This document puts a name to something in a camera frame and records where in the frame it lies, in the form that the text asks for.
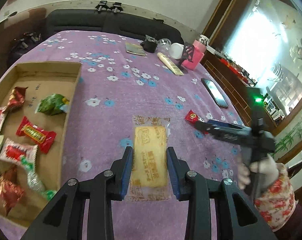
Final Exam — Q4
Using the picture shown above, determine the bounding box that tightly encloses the floral sleeve forearm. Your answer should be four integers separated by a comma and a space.
254, 163, 300, 232

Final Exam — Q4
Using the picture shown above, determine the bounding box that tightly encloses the pink box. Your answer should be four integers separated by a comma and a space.
181, 38, 208, 70

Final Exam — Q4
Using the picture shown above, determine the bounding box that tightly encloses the red white long snack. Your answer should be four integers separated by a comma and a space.
0, 138, 57, 201

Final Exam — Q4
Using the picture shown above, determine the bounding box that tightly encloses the black smartphone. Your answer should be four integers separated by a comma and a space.
201, 78, 228, 108

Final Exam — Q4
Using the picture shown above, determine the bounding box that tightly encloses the olive notebook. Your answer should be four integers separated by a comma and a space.
126, 42, 146, 56

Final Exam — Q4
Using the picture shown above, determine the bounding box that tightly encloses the red yellow candy bar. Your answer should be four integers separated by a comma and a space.
16, 116, 57, 154

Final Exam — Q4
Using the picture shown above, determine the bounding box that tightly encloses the small red snack packet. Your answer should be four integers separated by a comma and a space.
184, 110, 206, 126

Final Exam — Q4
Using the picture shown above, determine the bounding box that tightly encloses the cream tube package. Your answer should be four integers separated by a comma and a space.
157, 53, 184, 76

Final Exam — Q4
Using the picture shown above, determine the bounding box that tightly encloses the green candy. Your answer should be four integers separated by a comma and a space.
35, 94, 70, 116

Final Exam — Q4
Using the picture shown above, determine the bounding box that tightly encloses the white gloved right hand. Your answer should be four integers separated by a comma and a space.
237, 154, 279, 190

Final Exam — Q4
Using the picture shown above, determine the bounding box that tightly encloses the black small cup holder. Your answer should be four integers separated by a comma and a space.
140, 35, 157, 53

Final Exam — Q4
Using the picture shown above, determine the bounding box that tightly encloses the cardboard tray box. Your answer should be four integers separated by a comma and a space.
0, 61, 81, 228

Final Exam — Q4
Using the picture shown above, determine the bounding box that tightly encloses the clear plastic cup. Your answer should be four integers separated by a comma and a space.
157, 38, 171, 51

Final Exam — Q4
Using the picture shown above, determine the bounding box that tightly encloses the white round container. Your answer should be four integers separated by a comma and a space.
169, 43, 184, 60

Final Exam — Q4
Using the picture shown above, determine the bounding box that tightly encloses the black leather sofa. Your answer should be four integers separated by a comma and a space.
44, 9, 184, 44

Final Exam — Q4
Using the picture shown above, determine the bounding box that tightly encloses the dark red snack bag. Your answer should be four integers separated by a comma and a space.
0, 165, 24, 216

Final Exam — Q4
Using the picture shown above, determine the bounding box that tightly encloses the purple floral tablecloth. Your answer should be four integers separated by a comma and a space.
0, 29, 256, 240

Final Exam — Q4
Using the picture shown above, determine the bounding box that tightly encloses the yellow cake bar package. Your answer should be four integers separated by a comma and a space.
126, 115, 171, 202

